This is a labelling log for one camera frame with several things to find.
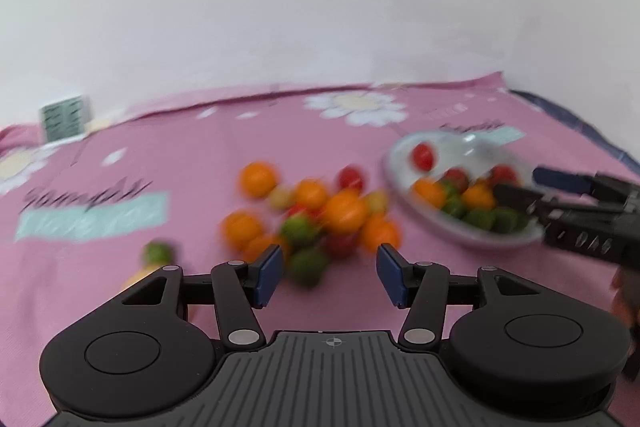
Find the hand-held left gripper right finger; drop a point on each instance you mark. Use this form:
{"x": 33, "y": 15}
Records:
{"x": 390, "y": 274}

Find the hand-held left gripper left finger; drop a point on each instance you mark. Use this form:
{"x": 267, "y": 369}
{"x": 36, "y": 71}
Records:
{"x": 270, "y": 274}

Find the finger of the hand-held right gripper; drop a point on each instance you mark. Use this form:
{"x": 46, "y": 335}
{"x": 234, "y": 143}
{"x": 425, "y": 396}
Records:
{"x": 555, "y": 178}
{"x": 517, "y": 198}

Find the white patterned bowl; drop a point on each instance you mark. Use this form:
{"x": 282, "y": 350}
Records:
{"x": 465, "y": 147}

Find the pile of red tomatoes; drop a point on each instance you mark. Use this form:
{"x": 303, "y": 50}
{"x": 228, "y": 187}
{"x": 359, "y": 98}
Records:
{"x": 422, "y": 156}

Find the person's right hand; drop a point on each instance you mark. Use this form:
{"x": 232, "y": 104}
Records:
{"x": 627, "y": 299}

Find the blue checked sheet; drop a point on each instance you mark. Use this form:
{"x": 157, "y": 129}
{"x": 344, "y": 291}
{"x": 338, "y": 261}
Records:
{"x": 590, "y": 127}

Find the small yellow round fruit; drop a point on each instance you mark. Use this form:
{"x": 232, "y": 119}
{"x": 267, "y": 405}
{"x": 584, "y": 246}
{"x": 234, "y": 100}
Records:
{"x": 281, "y": 196}
{"x": 376, "y": 202}

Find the yellow pepino melon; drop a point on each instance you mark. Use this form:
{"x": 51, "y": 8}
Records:
{"x": 135, "y": 279}

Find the pink printed blanket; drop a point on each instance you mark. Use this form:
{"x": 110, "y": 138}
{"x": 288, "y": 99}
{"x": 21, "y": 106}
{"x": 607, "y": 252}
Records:
{"x": 165, "y": 167}

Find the white digital clock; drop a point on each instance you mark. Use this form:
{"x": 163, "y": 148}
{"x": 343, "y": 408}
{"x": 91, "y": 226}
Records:
{"x": 65, "y": 117}

